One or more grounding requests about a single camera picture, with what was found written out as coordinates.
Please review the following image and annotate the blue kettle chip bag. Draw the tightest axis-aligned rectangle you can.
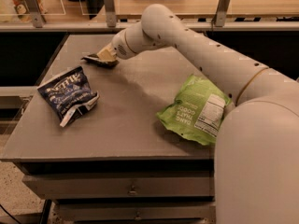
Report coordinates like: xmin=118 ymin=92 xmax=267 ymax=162
xmin=37 ymin=66 xmax=99 ymax=127

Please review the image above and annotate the dark rxbar chocolate wrapper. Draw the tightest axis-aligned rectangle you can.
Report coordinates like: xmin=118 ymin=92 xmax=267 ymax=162
xmin=82 ymin=54 xmax=119 ymax=68

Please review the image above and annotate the right metal bracket post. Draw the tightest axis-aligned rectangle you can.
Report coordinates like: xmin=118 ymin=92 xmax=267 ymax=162
xmin=213 ymin=0 xmax=231 ymax=27

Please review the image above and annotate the grey upper drawer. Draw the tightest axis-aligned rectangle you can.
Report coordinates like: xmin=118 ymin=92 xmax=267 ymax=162
xmin=22 ymin=173 xmax=215 ymax=200

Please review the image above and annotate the grey drawer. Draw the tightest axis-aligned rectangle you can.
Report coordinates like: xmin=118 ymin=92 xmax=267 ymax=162
xmin=55 ymin=203 xmax=216 ymax=222
xmin=22 ymin=173 xmax=215 ymax=200

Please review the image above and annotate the middle metal bracket post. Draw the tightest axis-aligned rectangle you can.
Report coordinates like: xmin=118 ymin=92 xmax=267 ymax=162
xmin=104 ymin=0 xmax=117 ymax=27

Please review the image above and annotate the grey lower drawer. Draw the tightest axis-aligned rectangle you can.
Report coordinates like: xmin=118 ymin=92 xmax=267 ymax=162
xmin=55 ymin=203 xmax=216 ymax=222

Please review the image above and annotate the metal bracket post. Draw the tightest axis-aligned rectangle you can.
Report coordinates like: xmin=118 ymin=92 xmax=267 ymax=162
xmin=213 ymin=0 xmax=231 ymax=27
xmin=24 ymin=0 xmax=45 ymax=28
xmin=104 ymin=0 xmax=117 ymax=27

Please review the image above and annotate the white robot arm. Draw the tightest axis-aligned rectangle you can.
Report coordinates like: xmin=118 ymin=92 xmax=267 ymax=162
xmin=98 ymin=4 xmax=299 ymax=224

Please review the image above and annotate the left metal bracket post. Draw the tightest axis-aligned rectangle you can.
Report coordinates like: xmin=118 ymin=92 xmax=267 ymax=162
xmin=24 ymin=0 xmax=45 ymax=28

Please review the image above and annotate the green chip bag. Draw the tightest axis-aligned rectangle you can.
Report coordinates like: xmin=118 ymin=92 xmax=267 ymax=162
xmin=157 ymin=75 xmax=231 ymax=146

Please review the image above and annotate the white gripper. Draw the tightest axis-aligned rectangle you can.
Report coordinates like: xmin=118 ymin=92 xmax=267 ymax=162
xmin=96 ymin=30 xmax=136 ymax=62

